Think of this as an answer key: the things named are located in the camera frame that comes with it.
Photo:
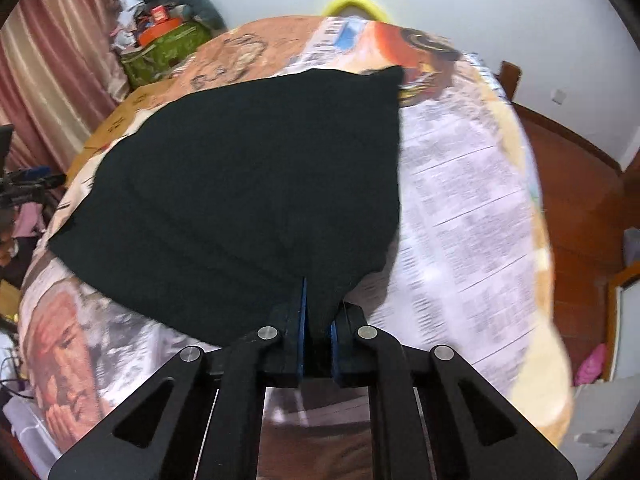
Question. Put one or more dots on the pink cloth item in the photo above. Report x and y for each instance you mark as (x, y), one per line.
(591, 366)

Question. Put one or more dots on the light pink garment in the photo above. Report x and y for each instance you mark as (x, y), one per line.
(30, 220)

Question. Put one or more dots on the striped pink curtain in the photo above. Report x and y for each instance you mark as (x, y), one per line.
(50, 60)

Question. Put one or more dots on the green storage box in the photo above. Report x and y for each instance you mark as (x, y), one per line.
(160, 57)

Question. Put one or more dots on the yellow wooden board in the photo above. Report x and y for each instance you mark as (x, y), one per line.
(120, 120)

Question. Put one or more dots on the orange box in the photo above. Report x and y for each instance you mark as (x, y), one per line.
(157, 32)

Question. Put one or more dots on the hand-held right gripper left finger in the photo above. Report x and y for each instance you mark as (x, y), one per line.
(301, 330)

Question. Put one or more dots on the grey plush toy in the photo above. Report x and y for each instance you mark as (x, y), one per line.
(200, 5)

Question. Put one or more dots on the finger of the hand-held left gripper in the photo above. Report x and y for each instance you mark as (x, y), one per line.
(37, 175)
(25, 195)

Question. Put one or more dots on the wooden framed white panel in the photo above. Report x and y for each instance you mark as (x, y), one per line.
(625, 325)

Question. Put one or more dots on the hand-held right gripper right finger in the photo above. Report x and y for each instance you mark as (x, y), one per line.
(334, 350)

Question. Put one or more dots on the white wall socket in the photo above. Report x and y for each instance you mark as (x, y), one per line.
(558, 96)

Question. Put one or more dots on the small red box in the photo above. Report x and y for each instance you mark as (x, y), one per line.
(159, 13)

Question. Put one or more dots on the wooden bed post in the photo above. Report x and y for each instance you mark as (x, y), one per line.
(511, 82)

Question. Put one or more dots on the clear plastic bin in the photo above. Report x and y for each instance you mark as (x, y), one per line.
(27, 430)

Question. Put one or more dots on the black elephant print t-shirt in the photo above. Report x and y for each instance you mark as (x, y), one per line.
(225, 185)

